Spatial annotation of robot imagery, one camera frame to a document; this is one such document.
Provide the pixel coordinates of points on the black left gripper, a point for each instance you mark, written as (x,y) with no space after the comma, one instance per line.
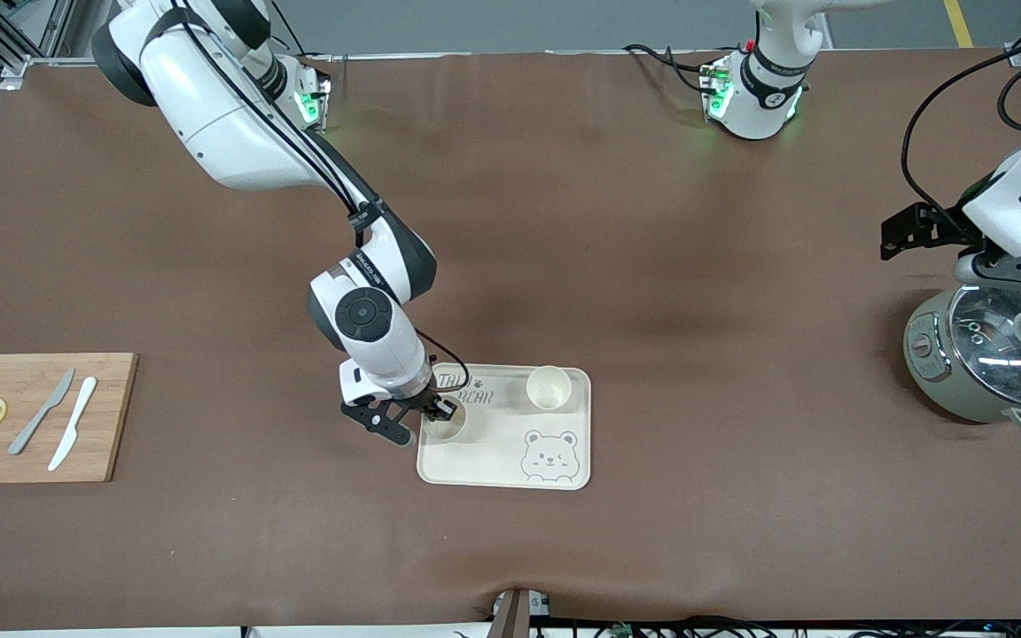
(930,228)

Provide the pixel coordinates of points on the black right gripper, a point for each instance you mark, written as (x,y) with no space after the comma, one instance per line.
(427,400)

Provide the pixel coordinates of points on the white plastic cup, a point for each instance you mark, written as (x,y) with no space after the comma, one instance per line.
(450,432)
(549,388)

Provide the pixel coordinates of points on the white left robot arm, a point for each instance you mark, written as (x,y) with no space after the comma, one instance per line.
(763,97)

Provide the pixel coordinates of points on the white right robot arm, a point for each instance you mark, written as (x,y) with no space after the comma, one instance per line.
(227,124)

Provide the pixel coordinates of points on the white bear print tray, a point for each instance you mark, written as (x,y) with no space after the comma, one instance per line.
(493,461)

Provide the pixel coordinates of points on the glass pot lid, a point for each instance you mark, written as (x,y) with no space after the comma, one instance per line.
(989,354)

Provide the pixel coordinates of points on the grey electric cooking pot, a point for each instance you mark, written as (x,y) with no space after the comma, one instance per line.
(936,381)

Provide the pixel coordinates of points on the brown table cover sheet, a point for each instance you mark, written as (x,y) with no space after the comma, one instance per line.
(652,230)

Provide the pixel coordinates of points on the wooden cutting board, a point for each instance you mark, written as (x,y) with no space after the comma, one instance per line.
(107,416)

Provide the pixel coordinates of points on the white plastic knife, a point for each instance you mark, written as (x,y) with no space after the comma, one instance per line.
(74,424)

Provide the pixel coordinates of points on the grey plastic knife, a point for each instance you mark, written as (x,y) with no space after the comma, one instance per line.
(41,412)

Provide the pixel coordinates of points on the metal table edge bracket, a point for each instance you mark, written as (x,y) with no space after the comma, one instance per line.
(510,616)

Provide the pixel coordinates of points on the aluminium frame rail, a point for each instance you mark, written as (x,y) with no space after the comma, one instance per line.
(54,27)

